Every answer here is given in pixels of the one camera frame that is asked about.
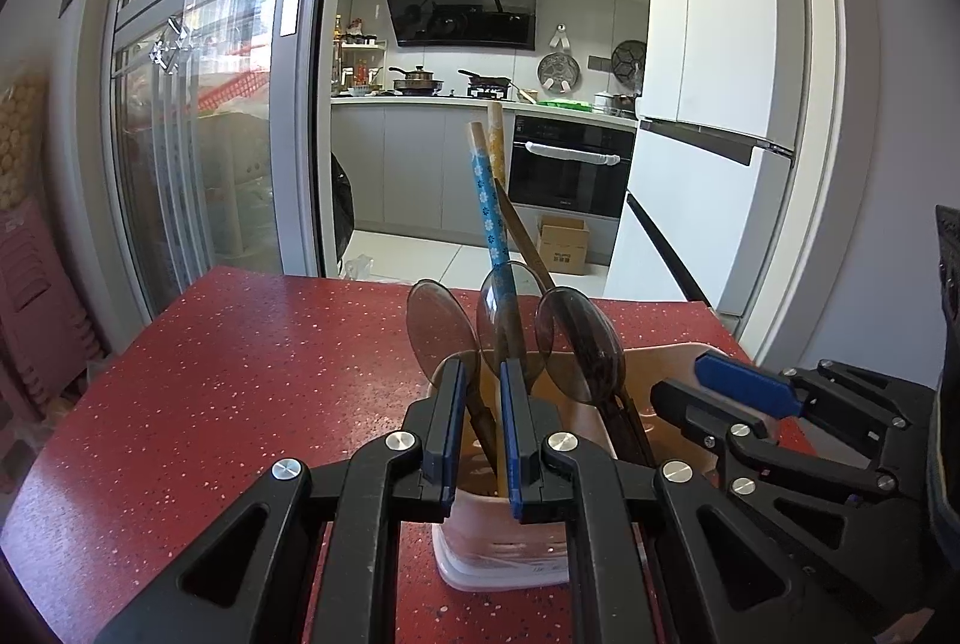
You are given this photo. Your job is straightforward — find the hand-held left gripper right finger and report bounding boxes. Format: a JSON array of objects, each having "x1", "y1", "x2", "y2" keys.
[{"x1": 499, "y1": 359, "x2": 878, "y2": 644}]

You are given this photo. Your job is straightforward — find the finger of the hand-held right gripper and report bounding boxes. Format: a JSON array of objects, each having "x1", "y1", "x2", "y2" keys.
[
  {"x1": 694, "y1": 348, "x2": 937, "y2": 437},
  {"x1": 649, "y1": 378, "x2": 901, "y2": 544}
]

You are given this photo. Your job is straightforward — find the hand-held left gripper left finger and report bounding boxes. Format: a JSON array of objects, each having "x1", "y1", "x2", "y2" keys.
[{"x1": 97, "y1": 355, "x2": 467, "y2": 644}]

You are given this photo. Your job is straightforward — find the white beige utensil holder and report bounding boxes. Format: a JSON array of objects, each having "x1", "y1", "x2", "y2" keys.
[{"x1": 429, "y1": 344, "x2": 752, "y2": 592}]

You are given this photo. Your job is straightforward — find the dark translucent plastic spoon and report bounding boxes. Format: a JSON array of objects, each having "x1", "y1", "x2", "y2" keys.
[
  {"x1": 476, "y1": 261, "x2": 553, "y2": 392},
  {"x1": 536, "y1": 286, "x2": 655, "y2": 467},
  {"x1": 406, "y1": 279, "x2": 481, "y2": 392}
]

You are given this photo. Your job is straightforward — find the blue patterned wooden chopstick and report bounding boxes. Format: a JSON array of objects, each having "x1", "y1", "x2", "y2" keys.
[{"x1": 467, "y1": 121, "x2": 527, "y2": 364}]

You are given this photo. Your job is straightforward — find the yellow patterned wooden chopstick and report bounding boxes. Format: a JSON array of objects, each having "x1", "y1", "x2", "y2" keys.
[{"x1": 487, "y1": 103, "x2": 509, "y2": 189}]

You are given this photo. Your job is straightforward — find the cardboard box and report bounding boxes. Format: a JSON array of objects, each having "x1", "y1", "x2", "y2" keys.
[{"x1": 536, "y1": 218, "x2": 590, "y2": 277}]

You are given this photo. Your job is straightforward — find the brown wooden stick utensil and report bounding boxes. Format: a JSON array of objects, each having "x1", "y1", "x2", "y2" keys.
[{"x1": 493, "y1": 177, "x2": 557, "y2": 299}]

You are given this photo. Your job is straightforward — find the black trash bag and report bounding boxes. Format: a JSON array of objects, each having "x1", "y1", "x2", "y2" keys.
[{"x1": 330, "y1": 153, "x2": 354, "y2": 264}]

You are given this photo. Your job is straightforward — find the grey lower kitchen cabinets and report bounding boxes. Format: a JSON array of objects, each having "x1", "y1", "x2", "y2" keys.
[{"x1": 330, "y1": 103, "x2": 512, "y2": 240}]

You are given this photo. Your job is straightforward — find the black built-in oven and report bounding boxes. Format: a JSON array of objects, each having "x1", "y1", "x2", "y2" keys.
[{"x1": 508, "y1": 115, "x2": 637, "y2": 218}]

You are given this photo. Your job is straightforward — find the white refrigerator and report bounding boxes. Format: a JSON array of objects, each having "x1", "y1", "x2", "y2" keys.
[{"x1": 604, "y1": 0, "x2": 809, "y2": 319}]

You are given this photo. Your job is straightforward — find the black wok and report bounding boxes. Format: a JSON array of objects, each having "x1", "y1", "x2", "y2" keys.
[{"x1": 458, "y1": 68, "x2": 515, "y2": 97}]

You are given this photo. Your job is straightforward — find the cooking pot with lid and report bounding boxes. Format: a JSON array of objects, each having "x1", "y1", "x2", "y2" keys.
[{"x1": 388, "y1": 64, "x2": 446, "y2": 95}]

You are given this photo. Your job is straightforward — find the round metal hanging rack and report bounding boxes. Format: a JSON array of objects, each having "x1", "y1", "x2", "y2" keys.
[{"x1": 538, "y1": 52, "x2": 581, "y2": 92}]

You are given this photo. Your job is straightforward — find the spice rack with bottles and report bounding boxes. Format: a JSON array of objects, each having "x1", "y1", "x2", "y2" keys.
[{"x1": 332, "y1": 13, "x2": 388, "y2": 95}]

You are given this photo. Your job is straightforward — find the sliding glass door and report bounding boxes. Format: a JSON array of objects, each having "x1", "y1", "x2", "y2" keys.
[{"x1": 101, "y1": 0, "x2": 353, "y2": 315}]

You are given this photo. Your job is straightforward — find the black range hood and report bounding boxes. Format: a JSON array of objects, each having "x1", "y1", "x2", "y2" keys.
[{"x1": 379, "y1": 0, "x2": 539, "y2": 52}]

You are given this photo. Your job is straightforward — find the stack of pink stools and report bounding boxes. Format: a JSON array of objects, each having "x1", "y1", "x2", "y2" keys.
[{"x1": 0, "y1": 198, "x2": 113, "y2": 435}]

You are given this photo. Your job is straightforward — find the yellow patterned cushion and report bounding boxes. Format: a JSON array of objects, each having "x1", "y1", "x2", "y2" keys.
[{"x1": 0, "y1": 70, "x2": 50, "y2": 212}]

